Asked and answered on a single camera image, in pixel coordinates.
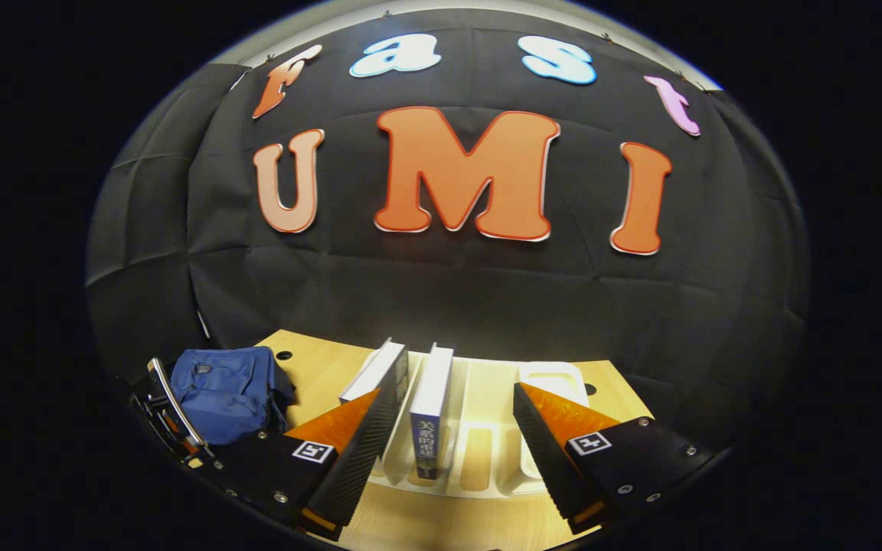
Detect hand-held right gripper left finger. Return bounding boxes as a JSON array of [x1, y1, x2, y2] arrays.
[[207, 383, 405, 543]]

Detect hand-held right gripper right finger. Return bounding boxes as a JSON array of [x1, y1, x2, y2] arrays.
[[514, 383, 717, 535]]

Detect blue schoolbag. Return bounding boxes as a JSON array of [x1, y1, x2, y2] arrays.
[[169, 346, 296, 446]]

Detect white bookshelf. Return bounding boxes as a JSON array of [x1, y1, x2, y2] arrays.
[[368, 356, 591, 500]]

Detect dark-spined book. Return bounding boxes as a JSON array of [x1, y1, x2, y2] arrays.
[[339, 338, 410, 406]]

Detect blue-spined book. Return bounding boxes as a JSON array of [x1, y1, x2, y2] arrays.
[[409, 343, 456, 481]]

